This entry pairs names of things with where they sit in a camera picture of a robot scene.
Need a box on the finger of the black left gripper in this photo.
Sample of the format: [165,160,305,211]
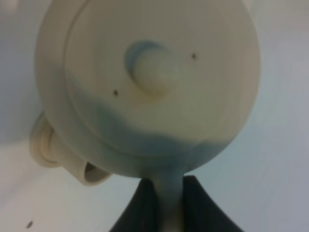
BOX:
[110,179,165,232]
[176,175,242,232]

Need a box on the beige teapot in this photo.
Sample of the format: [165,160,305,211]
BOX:
[33,0,260,232]

